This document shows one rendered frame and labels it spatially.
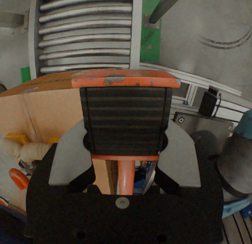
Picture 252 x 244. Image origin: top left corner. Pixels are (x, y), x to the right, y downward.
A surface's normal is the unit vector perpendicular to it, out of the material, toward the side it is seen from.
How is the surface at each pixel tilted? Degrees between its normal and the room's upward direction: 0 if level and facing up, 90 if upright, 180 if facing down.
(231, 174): 71
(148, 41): 0
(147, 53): 0
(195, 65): 0
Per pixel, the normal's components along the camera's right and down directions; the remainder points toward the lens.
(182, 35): -0.03, 0.47
